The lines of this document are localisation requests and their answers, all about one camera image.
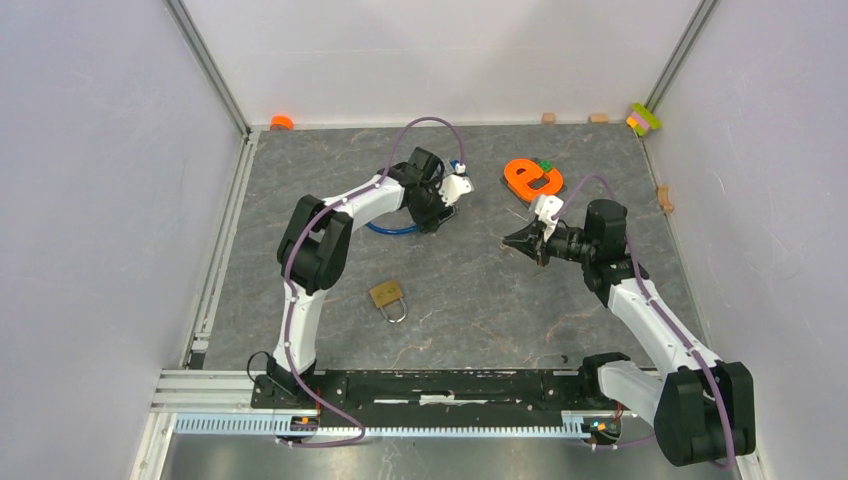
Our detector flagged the blue cable lock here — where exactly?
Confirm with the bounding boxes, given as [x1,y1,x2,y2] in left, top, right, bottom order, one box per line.
[365,206,459,236]

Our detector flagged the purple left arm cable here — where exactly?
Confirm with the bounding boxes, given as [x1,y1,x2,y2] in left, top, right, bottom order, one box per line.
[282,116,466,450]

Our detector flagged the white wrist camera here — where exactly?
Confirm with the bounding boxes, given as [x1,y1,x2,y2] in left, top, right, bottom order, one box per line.
[529,194,564,241]
[438,172,475,206]

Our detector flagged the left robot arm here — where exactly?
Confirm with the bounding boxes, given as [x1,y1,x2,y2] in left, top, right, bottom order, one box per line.
[267,147,474,408]

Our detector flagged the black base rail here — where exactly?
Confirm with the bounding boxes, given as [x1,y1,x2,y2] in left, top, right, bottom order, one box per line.
[251,369,619,429]

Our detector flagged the orange round cap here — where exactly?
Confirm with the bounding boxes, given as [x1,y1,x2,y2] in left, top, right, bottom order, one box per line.
[269,115,294,131]

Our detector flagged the orange letter e block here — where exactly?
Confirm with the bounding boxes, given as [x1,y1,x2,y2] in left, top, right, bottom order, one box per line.
[502,158,565,201]

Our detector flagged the light blue cable duct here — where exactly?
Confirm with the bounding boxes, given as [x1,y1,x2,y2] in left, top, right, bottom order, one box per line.
[173,413,588,438]

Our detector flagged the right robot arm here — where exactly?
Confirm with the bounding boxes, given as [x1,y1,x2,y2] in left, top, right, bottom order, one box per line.
[502,195,756,466]

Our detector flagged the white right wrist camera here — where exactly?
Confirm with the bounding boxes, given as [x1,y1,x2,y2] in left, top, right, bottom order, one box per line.
[529,194,564,241]

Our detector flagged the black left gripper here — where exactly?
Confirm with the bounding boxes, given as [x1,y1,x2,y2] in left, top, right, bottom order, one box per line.
[407,177,458,236]

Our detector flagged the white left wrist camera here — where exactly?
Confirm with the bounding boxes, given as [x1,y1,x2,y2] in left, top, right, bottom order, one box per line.
[438,172,475,206]

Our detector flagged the brass padlock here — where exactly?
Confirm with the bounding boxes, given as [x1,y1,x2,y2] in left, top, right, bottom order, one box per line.
[369,279,408,324]

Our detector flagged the stacked coloured toy bricks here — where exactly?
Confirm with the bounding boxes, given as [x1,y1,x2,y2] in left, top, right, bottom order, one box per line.
[626,103,662,137]

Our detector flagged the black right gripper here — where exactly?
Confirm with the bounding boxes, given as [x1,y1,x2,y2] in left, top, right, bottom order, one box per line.
[503,219,596,267]

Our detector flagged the curved wooden block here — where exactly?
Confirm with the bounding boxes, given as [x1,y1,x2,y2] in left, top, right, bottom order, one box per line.
[656,184,675,215]

